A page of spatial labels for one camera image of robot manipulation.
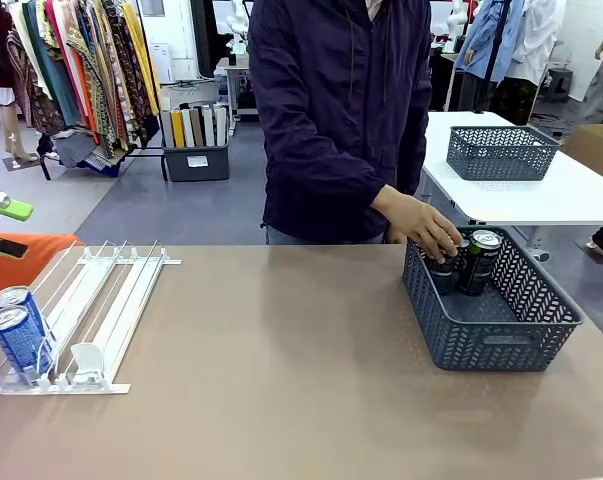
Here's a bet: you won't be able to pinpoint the blue drink can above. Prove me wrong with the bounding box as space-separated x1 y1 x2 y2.
0 305 57 376
0 285 47 334

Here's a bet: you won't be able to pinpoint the black drink can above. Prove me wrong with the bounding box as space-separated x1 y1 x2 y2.
425 238 471 296

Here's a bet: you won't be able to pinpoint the black can green lettering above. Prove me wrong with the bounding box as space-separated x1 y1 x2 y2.
456 228 504 297

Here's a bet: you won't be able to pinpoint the grey plastic lattice basket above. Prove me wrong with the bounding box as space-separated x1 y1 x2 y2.
401 225 585 372
445 125 563 182

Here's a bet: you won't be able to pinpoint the person's right forearm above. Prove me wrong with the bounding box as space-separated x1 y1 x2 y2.
300 144 390 214

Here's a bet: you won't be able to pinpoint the person's left forearm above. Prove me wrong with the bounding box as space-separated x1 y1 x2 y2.
398 119 435 206

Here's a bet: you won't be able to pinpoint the white can dispenser rack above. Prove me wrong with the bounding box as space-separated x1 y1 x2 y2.
0 239 183 396

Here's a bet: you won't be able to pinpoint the white dispenser pusher paddle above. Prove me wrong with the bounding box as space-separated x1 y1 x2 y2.
69 341 106 387

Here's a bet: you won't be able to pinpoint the person's right hand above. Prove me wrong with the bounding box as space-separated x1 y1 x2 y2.
370 183 464 262

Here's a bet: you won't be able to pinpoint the orange cloth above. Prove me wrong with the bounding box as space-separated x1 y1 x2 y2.
0 232 85 346

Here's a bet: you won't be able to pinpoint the mannequin legs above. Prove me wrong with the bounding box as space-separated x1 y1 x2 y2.
0 99 40 164

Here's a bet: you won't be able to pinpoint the grey cloth pile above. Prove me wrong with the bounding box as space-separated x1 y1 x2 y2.
53 130 102 169

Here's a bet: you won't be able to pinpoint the orange garment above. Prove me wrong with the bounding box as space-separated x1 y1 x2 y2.
68 47 101 146

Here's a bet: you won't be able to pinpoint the teal garment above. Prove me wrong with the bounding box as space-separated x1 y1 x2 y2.
23 2 82 127

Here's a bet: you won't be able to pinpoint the cream garment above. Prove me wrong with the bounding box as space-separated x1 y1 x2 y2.
8 2 52 101

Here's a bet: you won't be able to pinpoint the grey-white board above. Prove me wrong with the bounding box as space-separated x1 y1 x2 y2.
160 95 175 149

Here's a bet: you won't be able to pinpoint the brown patterned garment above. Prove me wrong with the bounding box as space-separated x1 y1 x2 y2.
88 0 150 151

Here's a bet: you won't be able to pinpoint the yellow board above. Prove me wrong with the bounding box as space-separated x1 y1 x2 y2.
170 109 186 149

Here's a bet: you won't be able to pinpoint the grey storage bin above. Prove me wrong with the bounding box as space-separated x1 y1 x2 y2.
160 141 231 183

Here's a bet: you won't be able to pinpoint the white board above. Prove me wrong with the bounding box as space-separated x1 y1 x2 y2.
180 107 196 148
213 103 230 147

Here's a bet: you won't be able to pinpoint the yellow garment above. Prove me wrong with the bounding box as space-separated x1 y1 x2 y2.
120 2 161 117

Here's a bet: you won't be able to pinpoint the brown board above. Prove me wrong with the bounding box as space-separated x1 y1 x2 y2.
189 107 205 148

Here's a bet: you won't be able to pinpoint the white floor appliance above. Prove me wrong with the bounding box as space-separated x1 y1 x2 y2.
149 42 175 85

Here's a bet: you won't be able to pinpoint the light grey board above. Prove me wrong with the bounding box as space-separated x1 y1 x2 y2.
202 104 216 148

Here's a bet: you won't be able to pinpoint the person in dark jacket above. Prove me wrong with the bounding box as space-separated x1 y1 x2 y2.
248 0 435 246

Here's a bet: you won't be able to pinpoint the dark trousers on mannequin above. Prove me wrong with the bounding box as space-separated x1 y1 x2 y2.
458 69 497 114

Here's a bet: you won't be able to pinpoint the light blue shirt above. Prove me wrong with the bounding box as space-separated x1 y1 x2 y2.
454 0 525 84

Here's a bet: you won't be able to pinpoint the black stand pole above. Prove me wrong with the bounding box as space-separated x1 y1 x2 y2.
482 0 512 84

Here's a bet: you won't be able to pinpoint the dark patterned skirt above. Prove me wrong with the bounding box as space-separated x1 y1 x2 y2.
495 77 538 126

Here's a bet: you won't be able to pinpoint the white side table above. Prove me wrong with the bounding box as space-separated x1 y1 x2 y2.
420 110 603 251

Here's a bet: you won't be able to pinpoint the white shirt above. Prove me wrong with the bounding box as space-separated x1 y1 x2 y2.
505 0 567 87

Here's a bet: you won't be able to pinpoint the black stool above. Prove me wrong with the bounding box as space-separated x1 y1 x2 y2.
547 67 575 104

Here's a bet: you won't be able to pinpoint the cardboard box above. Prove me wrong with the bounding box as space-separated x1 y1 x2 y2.
560 123 603 184

